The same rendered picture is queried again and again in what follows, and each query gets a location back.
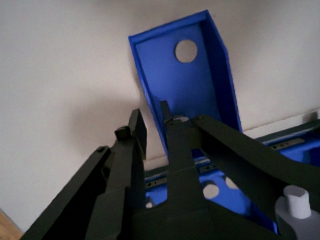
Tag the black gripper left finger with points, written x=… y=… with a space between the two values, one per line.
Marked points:
x=68 y=214

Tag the grey metal shelf rack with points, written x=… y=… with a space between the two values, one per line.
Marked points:
x=310 y=127

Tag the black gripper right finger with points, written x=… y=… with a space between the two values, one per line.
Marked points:
x=285 y=190

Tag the small grey block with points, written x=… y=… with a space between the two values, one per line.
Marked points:
x=149 y=202

